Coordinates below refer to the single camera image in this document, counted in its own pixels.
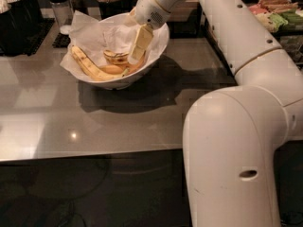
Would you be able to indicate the black napkin holder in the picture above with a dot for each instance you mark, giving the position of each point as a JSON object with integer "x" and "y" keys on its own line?
{"x": 185, "y": 20}

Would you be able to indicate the white bowl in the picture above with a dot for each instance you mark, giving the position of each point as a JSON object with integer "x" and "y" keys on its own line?
{"x": 93, "y": 37}

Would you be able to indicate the spotted yellow banana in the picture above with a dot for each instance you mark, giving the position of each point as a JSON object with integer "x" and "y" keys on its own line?
{"x": 120, "y": 58}

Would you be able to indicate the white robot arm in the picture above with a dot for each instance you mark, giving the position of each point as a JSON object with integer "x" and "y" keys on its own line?
{"x": 230, "y": 135}

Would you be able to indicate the black container at left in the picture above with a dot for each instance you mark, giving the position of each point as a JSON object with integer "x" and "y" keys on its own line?
{"x": 19, "y": 22}

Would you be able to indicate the black wire condiment rack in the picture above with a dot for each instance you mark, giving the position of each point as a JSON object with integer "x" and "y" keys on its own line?
{"x": 252, "y": 52}

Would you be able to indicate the small black mat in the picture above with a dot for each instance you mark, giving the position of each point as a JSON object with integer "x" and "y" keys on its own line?
{"x": 61, "y": 41}

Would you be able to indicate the white paper liner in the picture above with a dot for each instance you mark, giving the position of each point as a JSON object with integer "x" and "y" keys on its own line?
{"x": 114, "y": 52}

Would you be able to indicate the assorted tea packets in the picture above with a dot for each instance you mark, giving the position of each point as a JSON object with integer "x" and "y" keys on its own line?
{"x": 278, "y": 15}

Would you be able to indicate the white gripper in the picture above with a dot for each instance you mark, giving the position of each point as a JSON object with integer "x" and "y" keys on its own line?
{"x": 148, "y": 10}

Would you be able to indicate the black rubber mat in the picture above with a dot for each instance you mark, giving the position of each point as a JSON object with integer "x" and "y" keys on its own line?
{"x": 38, "y": 37}

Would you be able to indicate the long yellow banana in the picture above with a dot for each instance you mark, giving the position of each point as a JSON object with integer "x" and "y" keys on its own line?
{"x": 91, "y": 70}

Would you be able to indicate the orange fruit in bowl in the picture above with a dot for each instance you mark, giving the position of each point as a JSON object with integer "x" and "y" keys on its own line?
{"x": 111, "y": 69}

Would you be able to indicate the glass shaker with dark lid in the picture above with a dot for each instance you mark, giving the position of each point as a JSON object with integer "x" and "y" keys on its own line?
{"x": 63, "y": 15}

